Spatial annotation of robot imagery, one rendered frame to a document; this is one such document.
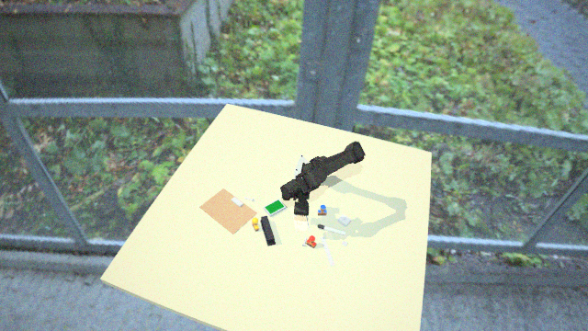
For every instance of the cream paper card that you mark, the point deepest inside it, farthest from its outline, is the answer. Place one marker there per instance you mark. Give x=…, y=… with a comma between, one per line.
x=301, y=223

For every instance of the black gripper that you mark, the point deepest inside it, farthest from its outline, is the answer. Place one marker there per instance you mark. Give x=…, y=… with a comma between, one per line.
x=302, y=206

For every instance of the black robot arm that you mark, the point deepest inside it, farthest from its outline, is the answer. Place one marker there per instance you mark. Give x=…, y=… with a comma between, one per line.
x=319, y=168

